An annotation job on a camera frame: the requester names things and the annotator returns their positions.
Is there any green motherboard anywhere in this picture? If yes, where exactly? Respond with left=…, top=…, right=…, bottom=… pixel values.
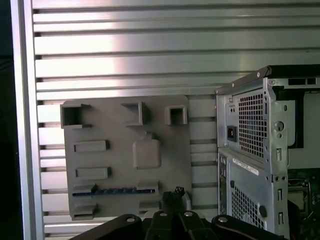
left=287, top=169, right=320, bottom=240

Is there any silver CPU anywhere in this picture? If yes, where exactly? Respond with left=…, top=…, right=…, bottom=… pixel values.
left=288, top=192, right=305, bottom=213

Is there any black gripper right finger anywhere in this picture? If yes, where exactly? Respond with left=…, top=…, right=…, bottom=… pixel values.
left=174, top=186, right=283, bottom=240

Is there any blue RAM stick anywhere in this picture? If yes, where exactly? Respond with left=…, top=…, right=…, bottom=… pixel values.
left=72, top=187, right=155, bottom=197

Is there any metal CPU socket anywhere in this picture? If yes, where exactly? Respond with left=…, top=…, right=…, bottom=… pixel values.
left=287, top=177, right=312, bottom=218

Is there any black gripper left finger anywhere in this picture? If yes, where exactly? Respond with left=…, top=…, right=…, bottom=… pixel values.
left=74, top=191, right=176, bottom=240

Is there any black PC case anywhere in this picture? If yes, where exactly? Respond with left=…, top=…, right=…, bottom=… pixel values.
left=214, top=64, right=320, bottom=240

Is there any grey parts rack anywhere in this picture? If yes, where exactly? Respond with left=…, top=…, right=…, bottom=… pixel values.
left=59, top=94, right=193, bottom=222

